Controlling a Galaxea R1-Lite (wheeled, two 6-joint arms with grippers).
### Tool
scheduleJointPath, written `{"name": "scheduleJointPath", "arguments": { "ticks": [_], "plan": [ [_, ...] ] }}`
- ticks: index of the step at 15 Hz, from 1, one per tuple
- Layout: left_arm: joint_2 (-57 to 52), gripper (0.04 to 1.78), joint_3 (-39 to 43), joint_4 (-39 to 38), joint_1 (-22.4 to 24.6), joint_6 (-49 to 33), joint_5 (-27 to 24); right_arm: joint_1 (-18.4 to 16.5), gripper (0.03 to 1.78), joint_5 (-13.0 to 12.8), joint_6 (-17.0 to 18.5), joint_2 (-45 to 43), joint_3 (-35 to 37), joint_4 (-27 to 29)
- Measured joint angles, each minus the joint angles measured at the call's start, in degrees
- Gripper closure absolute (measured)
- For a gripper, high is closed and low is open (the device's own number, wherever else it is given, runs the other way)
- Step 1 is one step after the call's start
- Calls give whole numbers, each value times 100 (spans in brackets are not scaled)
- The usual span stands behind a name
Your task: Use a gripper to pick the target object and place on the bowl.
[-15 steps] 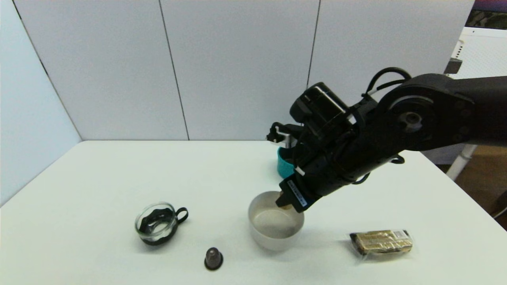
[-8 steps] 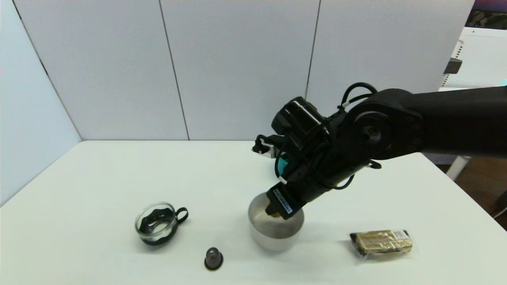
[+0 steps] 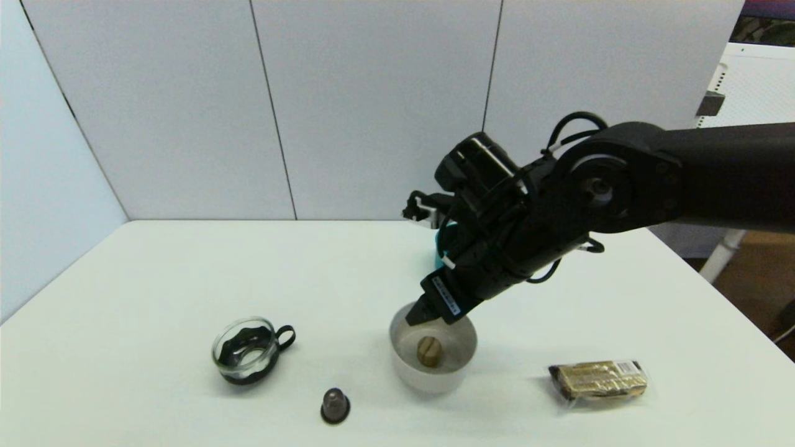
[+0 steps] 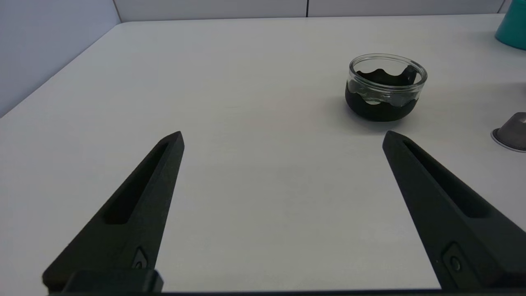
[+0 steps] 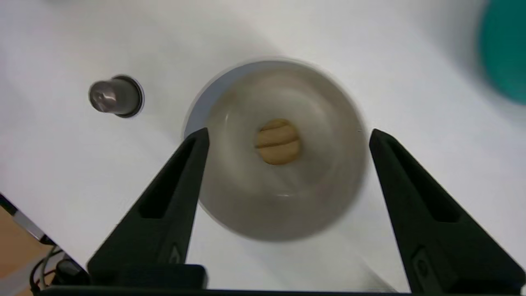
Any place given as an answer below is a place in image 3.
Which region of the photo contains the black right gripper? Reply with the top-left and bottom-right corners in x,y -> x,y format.
405,235 -> 529,327

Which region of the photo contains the small wooden cylinder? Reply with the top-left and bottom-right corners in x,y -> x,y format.
416,336 -> 443,367

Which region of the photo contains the beige round bowl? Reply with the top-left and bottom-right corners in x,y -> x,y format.
389,301 -> 478,394

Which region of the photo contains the dark coffee capsule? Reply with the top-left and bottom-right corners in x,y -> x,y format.
320,388 -> 350,425

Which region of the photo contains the glass cup with black holder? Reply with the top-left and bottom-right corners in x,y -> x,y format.
211,317 -> 296,386

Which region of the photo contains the gold wrapped snack package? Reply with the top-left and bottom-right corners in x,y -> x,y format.
547,359 -> 650,410

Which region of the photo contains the white stand pole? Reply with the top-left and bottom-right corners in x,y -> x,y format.
699,228 -> 747,284

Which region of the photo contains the black panel clip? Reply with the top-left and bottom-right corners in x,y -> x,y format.
696,91 -> 726,117

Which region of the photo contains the white perforated cabinet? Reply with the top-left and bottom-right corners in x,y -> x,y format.
649,42 -> 795,258

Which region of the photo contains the teal saucepan with handle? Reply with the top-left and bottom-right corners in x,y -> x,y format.
429,221 -> 463,271

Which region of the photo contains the black camera cable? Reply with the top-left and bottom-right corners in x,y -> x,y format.
402,191 -> 461,232

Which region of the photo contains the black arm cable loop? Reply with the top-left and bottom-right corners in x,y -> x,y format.
527,238 -> 606,285

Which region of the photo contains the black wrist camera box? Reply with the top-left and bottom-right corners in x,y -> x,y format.
434,131 -> 526,209

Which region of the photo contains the black cable with white tag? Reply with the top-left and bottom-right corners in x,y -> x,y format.
544,111 -> 611,157

